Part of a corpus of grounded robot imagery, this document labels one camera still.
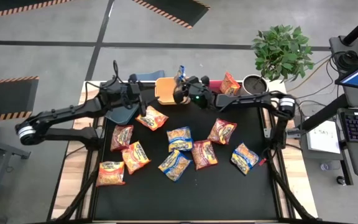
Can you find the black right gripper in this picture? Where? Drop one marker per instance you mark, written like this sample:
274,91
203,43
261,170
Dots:
200,93

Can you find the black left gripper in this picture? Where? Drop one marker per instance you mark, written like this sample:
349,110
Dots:
134,93

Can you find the orange chicken ramen packet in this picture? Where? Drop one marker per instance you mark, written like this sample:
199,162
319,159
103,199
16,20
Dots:
135,157
152,119
110,173
229,84

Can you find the blue soy sauce ramen packet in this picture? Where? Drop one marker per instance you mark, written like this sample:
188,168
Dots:
181,74
180,139
174,165
244,158

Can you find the blue plastic bin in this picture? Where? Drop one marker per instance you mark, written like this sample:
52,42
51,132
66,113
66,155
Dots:
121,117

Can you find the red beef ramen packet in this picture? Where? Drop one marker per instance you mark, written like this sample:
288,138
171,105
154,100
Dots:
122,137
222,131
204,154

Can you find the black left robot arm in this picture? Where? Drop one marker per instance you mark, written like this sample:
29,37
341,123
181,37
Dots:
70,113

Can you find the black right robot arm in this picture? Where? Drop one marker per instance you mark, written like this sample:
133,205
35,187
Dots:
247,100

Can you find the yellow plastic bin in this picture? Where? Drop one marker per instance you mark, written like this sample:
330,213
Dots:
165,91

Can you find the red plastic bin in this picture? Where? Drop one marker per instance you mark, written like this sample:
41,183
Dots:
216,87

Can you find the grey cylindrical cup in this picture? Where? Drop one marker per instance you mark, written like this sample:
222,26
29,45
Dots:
255,85

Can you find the black hazard-striped floor mat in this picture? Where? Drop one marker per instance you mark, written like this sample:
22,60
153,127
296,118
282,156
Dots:
8,96
5,4
179,9

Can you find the green leafy plant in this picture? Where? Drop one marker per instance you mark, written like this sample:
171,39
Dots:
281,53

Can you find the black table mat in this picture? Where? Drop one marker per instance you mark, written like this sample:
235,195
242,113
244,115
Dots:
197,199

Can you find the red clip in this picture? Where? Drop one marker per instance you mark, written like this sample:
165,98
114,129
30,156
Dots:
263,162

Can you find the black slanted stand pole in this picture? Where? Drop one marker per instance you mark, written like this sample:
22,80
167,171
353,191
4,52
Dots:
325,112

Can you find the white paper sheet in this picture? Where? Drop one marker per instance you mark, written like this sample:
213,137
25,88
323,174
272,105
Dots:
323,138

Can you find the black caster wheel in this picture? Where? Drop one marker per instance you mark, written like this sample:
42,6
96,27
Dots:
340,180

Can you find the black rig frame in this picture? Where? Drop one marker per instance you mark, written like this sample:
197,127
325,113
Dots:
89,202

